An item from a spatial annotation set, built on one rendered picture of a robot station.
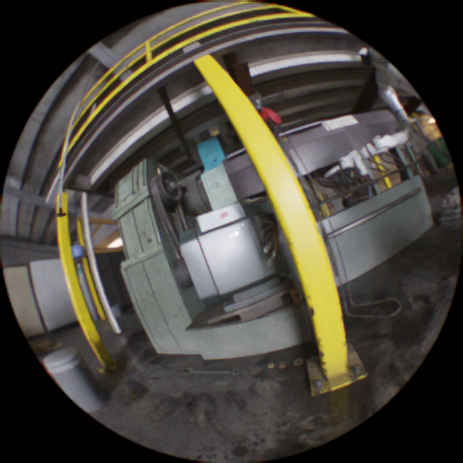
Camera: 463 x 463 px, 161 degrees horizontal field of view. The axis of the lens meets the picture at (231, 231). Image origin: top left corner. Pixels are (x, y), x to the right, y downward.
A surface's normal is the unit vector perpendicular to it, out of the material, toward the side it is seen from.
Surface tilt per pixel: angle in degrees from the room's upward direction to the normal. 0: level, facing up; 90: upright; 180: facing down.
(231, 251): 90
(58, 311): 90
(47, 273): 90
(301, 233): 90
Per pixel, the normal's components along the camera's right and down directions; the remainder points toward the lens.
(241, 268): 0.07, -0.13
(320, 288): -0.25, 0.00
